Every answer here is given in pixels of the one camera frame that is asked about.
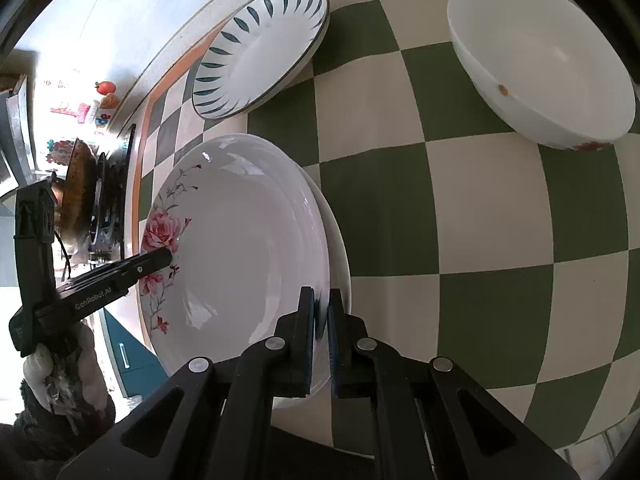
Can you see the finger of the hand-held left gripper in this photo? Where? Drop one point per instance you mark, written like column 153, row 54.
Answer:
column 147, row 265

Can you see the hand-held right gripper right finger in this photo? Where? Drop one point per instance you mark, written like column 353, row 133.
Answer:
column 334, row 330

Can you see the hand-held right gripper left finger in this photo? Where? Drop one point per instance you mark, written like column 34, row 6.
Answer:
column 309, row 312

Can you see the plain white plate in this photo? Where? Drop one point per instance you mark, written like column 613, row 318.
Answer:
column 337, row 250

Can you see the white plate with pink flowers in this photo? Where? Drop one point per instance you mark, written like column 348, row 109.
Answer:
column 240, row 240

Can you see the white plate with leaf pattern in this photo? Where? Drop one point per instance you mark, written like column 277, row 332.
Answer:
column 260, row 45

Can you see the white bowl with red flowers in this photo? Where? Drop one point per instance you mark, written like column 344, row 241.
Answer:
column 540, row 60

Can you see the person's left forearm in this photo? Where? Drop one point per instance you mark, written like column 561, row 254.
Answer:
column 35, row 440

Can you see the person's left hand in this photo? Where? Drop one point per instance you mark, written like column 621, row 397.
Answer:
column 90, row 375

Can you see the black gas stove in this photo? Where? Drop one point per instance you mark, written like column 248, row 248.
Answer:
column 112, row 195

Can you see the blue kitchen cabinet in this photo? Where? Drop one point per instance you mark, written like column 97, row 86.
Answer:
column 130, row 355

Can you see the dark wok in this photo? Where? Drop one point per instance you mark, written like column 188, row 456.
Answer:
column 77, row 180

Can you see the green checkered tablecloth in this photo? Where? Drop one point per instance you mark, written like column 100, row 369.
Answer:
column 380, row 220

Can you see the colourful flower sticker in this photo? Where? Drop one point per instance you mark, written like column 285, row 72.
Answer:
column 57, row 152

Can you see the red apple sticker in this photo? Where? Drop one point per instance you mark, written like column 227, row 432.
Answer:
column 105, row 87

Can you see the pink wall sticker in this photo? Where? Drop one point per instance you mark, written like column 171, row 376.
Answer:
column 74, row 111

